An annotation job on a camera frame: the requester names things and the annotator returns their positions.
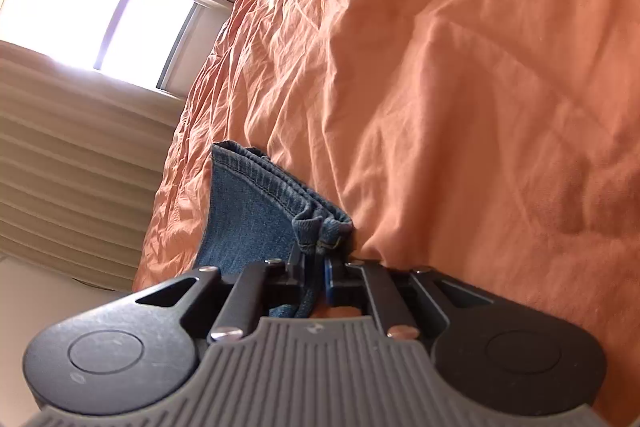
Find bright window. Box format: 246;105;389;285
0;0;201;90

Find beige curtain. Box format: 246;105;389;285
0;0;281;293

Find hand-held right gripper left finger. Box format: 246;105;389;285
134;254;307;342

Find blue denim pants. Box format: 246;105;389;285
199;142;355;320

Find orange bed sheet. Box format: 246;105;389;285
132;0;640;400

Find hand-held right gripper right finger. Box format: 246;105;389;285
324;257;496;342

